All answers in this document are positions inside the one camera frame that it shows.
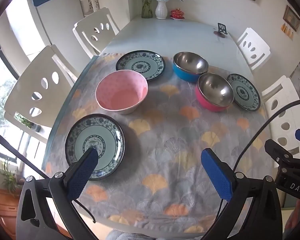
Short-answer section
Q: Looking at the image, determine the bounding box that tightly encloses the near right white chair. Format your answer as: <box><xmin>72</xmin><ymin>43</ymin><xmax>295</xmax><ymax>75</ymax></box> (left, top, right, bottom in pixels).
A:
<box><xmin>261</xmin><ymin>75</ymin><xmax>300</xmax><ymax>169</ymax></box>

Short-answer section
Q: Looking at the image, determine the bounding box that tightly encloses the white chair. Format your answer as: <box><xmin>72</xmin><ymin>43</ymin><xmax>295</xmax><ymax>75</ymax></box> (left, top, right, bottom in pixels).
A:
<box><xmin>261</xmin><ymin>75</ymin><xmax>300</xmax><ymax>169</ymax></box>
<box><xmin>72</xmin><ymin>7</ymin><xmax>120</xmax><ymax>59</ymax></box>
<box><xmin>4</xmin><ymin>44</ymin><xmax>79</xmax><ymax>143</ymax></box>
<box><xmin>236</xmin><ymin>28</ymin><xmax>271</xmax><ymax>72</ymax></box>

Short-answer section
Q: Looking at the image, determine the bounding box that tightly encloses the near blue patterned plate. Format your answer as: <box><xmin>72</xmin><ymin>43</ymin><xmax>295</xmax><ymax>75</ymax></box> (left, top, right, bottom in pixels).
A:
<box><xmin>65</xmin><ymin>113</ymin><xmax>126</xmax><ymax>180</ymax></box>

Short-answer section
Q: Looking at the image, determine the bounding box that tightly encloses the blue patterned plate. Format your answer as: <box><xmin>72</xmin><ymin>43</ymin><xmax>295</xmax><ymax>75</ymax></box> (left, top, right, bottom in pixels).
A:
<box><xmin>227</xmin><ymin>73</ymin><xmax>261</xmax><ymax>112</ymax></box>
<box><xmin>116</xmin><ymin>50</ymin><xmax>166</xmax><ymax>81</ymax></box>
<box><xmin>65</xmin><ymin>113</ymin><xmax>126</xmax><ymax>180</ymax></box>

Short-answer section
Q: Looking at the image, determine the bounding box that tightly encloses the potted green plant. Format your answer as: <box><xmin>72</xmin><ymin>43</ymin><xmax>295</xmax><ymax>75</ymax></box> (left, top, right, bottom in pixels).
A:
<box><xmin>0</xmin><ymin>159</ymin><xmax>20</xmax><ymax>196</ymax></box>

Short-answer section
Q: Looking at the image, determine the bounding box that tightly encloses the grey ginkgo-leaf tablecloth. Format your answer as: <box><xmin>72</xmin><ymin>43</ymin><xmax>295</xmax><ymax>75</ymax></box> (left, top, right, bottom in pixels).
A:
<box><xmin>44</xmin><ymin>52</ymin><xmax>274</xmax><ymax>234</ymax></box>

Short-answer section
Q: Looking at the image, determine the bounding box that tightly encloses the brown wooden cabinet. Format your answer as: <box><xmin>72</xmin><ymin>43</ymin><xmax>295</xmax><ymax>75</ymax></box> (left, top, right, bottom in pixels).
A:
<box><xmin>0</xmin><ymin>189</ymin><xmax>20</xmax><ymax>239</ymax></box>

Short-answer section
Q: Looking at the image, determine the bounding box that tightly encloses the right blue patterned plate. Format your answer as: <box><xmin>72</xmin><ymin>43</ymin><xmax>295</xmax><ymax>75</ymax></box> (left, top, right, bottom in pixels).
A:
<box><xmin>227</xmin><ymin>73</ymin><xmax>261</xmax><ymax>112</ymax></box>

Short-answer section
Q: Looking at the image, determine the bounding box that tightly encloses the pink steel-lined bowl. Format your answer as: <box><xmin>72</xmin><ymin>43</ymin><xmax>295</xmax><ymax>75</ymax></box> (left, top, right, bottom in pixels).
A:
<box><xmin>195</xmin><ymin>73</ymin><xmax>234</xmax><ymax>112</ymax></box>

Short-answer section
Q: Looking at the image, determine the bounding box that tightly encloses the far right white chair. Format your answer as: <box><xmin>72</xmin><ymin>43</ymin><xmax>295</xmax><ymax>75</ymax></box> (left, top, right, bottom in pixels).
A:
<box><xmin>236</xmin><ymin>28</ymin><xmax>271</xmax><ymax>72</ymax></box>

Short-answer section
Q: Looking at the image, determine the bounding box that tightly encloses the pink ceramic bowl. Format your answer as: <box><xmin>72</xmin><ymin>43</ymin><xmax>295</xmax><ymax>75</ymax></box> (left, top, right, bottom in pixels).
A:
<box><xmin>95</xmin><ymin>70</ymin><xmax>148</xmax><ymax>114</ymax></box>

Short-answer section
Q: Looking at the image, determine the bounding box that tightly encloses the near left white chair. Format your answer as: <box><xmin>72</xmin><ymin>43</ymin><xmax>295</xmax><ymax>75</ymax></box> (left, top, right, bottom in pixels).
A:
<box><xmin>4</xmin><ymin>44</ymin><xmax>79</xmax><ymax>143</ymax></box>

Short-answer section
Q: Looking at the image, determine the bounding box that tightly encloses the small framed picture right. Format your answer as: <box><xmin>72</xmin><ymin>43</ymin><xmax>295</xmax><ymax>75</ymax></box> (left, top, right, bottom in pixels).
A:
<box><xmin>283</xmin><ymin>5</ymin><xmax>300</xmax><ymax>31</ymax></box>

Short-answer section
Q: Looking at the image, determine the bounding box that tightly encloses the blue steel-lined bowl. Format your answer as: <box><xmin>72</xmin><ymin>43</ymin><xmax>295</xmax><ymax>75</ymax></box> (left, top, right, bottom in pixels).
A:
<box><xmin>173</xmin><ymin>51</ymin><xmax>209</xmax><ymax>83</ymax></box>

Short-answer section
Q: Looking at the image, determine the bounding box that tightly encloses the small black phone stand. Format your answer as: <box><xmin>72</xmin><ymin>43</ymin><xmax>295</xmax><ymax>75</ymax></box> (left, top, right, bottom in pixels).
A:
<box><xmin>213</xmin><ymin>23</ymin><xmax>228</xmax><ymax>38</ymax></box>

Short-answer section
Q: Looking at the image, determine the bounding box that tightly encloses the far blue patterned plate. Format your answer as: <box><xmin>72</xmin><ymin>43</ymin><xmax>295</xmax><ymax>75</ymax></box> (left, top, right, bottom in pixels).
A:
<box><xmin>116</xmin><ymin>50</ymin><xmax>166</xmax><ymax>81</ymax></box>

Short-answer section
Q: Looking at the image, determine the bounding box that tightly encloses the far left white chair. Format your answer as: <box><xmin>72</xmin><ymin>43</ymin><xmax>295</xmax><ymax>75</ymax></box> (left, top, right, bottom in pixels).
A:
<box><xmin>72</xmin><ymin>7</ymin><xmax>120</xmax><ymax>59</ymax></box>

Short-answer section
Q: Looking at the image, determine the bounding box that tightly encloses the red lidded pot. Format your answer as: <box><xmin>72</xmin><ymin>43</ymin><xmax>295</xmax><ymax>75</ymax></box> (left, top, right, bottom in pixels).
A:
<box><xmin>170</xmin><ymin>8</ymin><xmax>185</xmax><ymax>20</ymax></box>

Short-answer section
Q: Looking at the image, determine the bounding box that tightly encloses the white ribbed flower vase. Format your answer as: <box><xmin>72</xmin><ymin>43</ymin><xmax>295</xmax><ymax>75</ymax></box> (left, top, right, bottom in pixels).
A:
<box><xmin>155</xmin><ymin>1</ymin><xmax>168</xmax><ymax>20</ymax></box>

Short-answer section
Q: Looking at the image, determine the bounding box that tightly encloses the black cable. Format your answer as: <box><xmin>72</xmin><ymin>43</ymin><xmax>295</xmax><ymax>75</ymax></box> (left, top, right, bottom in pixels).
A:
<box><xmin>203</xmin><ymin>99</ymin><xmax>300</xmax><ymax>240</ymax></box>

